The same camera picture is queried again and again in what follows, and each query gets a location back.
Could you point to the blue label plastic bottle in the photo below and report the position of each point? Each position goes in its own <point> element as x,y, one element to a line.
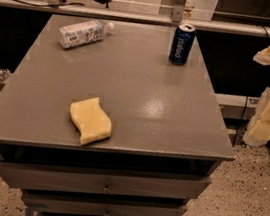
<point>83,33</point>

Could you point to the yellow wavy sponge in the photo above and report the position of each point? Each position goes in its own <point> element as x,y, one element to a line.
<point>92,122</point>

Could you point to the blue pepsi can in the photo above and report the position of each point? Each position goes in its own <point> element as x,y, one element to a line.
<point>182,43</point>

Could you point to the grey drawer cabinet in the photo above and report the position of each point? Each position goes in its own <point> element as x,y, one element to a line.
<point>167,133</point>

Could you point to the small clear crumpled object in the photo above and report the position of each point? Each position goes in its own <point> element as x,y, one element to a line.
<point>4,74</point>

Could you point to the grey metal rail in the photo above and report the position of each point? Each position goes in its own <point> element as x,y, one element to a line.
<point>80,10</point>

